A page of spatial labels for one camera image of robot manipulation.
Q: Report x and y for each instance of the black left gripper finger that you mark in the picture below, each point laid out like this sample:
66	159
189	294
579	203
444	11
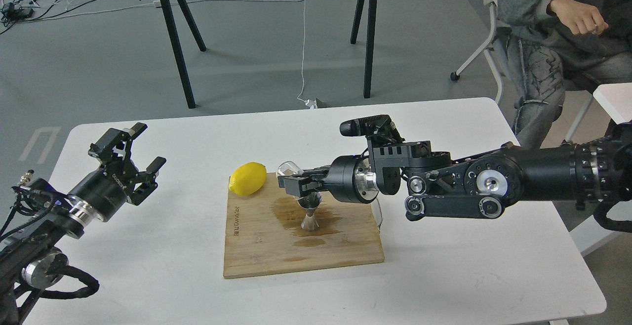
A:
113	149
144	182

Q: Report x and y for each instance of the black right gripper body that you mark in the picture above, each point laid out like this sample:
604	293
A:
350	180

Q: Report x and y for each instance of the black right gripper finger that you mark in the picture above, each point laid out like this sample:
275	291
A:
309	185
318	172

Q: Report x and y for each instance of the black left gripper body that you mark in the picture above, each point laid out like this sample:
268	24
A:
101	194

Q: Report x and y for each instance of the steel double jigger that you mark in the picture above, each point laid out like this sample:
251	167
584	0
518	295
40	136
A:
309	216

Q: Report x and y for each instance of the small clear glass cup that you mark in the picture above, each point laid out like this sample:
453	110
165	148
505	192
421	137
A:
288	178

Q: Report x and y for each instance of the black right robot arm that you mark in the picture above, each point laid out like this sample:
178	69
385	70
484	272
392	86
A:
480	186

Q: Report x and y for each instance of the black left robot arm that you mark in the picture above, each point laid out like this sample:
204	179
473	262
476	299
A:
31	265

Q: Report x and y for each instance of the person's hand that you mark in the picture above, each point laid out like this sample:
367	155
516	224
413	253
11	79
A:
580	18

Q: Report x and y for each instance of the yellow lemon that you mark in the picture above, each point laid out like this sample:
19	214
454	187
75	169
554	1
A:
247	179

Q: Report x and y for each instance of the bamboo cutting board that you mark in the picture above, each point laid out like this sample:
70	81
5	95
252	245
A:
264	234

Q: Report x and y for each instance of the grey office chair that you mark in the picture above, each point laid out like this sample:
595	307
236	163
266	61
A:
493	48

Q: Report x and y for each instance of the seated person grey clothes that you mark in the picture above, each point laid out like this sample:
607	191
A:
541	49

